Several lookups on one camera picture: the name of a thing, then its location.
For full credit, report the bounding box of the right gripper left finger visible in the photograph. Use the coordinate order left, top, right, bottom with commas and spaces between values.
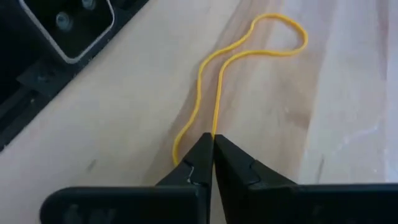
154, 132, 215, 224

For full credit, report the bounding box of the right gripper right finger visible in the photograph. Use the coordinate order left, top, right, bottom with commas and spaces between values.
213, 134, 299, 224

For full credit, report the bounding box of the long yellow rubber band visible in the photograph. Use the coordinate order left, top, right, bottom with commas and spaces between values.
172, 12, 310, 167

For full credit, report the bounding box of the grey table-level camera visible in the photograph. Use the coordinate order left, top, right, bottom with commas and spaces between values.
17, 0, 116, 65

